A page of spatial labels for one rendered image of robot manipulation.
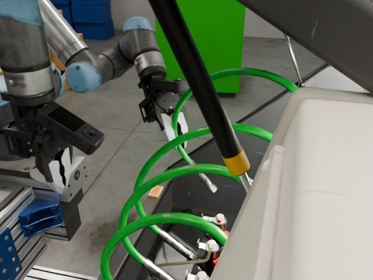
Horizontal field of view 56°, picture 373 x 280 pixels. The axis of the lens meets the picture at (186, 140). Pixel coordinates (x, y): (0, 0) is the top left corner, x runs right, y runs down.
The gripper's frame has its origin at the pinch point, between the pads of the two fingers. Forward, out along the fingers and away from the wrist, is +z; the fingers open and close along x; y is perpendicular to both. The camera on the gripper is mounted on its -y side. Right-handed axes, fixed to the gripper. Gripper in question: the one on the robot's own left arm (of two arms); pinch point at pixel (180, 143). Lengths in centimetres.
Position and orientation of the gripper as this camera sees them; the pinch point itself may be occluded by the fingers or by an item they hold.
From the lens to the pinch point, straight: 85.0
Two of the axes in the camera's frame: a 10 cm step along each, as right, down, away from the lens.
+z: 3.1, 9.3, -2.1
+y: -5.7, 3.5, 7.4
